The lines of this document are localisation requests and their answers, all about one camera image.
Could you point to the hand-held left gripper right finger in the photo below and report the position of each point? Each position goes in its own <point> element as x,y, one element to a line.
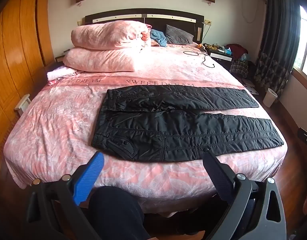
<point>218,180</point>

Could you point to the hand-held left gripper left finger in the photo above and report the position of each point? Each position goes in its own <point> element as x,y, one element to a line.
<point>91,175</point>

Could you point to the black padded pants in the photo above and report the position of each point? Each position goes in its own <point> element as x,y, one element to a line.
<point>168,130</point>

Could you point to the person's leg in dark trousers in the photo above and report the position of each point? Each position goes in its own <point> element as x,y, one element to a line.
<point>113,212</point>

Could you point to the white waste bin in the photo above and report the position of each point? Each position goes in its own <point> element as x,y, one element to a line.
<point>270,97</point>

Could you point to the bed with pink blanket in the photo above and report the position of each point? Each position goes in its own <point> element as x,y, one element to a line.
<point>68,120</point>

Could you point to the window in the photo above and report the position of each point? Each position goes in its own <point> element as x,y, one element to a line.
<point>304,42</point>

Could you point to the plaid bag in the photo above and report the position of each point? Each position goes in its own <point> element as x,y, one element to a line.
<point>239,67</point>

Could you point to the small white stool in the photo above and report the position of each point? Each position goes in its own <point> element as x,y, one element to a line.
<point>22,103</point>

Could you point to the dark patterned curtain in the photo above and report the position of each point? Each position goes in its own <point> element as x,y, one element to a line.
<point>276,37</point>

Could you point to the small folded pink towel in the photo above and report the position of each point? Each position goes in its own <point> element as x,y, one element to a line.
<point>59,73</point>

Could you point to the dark red clothes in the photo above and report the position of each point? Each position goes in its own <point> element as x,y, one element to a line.
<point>237,48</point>

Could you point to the pink pillow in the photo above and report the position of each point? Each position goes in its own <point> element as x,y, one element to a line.
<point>98,58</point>

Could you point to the dark nightstand with clutter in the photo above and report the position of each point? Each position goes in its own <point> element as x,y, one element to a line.
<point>221,52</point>

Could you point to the folded pink quilt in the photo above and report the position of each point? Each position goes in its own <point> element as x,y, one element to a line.
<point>108,35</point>

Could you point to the wooden wardrobe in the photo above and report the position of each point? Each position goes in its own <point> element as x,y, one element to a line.
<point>16,50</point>

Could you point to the grey pillow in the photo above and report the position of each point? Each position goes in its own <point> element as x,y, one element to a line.
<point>178,33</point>

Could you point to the blue clothes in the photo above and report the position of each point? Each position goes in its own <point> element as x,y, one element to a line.
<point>158,37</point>

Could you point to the dark wooden headboard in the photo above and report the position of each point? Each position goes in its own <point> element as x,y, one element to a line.
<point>143,17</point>

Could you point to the wall power outlet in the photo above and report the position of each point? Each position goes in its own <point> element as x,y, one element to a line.
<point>208,22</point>

